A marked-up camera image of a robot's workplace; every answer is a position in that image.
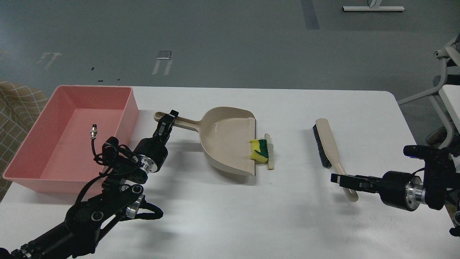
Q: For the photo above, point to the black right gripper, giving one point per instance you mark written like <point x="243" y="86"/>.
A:
<point x="400" y="190"/>

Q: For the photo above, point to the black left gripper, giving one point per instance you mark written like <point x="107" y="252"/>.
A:
<point x="152" y="152"/>

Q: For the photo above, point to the beige hand brush black bristles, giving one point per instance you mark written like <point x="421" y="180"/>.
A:
<point x="327" y="147"/>

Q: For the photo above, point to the beige plastic dustpan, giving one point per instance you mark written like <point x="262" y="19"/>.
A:
<point x="225" y="134"/>

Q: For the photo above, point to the beige foam scrap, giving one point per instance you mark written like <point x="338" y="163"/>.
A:
<point x="270" y="149"/>

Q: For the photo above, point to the yellow green sponge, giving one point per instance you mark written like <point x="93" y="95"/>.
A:
<point x="259" y="150"/>

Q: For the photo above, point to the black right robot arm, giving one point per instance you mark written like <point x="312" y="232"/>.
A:
<point x="440" y="178"/>

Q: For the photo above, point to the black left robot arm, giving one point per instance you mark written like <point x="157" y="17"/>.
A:
<point x="114" y="196"/>

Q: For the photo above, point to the pink plastic bin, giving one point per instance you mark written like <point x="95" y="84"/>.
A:
<point x="56" y="155"/>

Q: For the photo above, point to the white side table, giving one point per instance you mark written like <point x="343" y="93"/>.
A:
<point x="450" y="95"/>

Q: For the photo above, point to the beige checkered cloth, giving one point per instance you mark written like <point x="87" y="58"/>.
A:
<point x="20" y="107"/>

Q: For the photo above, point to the white office chair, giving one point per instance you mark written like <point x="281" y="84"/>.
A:
<point x="447" y="56"/>

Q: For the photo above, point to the white stand base on floor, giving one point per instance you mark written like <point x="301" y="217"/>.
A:
<point x="373" y="6"/>

